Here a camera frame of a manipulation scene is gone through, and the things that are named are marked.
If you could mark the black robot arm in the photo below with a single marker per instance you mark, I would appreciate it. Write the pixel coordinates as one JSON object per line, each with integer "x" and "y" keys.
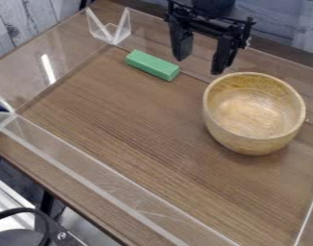
{"x": 206, "y": 17}

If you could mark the clear acrylic corner bracket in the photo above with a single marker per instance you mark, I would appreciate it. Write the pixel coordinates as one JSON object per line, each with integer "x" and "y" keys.
{"x": 110, "y": 33}

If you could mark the light wooden bowl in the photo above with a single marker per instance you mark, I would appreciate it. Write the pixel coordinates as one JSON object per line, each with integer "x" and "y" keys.
{"x": 253, "y": 112}

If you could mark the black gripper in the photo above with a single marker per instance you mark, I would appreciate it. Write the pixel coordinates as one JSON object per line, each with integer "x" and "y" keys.
{"x": 208, "y": 17}

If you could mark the black table leg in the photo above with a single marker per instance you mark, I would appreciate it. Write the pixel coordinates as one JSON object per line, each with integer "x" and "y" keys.
{"x": 47, "y": 203}

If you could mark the green rectangular block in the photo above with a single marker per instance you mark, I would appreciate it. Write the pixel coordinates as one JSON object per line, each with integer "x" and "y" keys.
{"x": 153, "y": 65}

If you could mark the clear acrylic tray wall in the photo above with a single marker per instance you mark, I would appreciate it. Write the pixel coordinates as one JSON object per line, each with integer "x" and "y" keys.
{"x": 154, "y": 214}

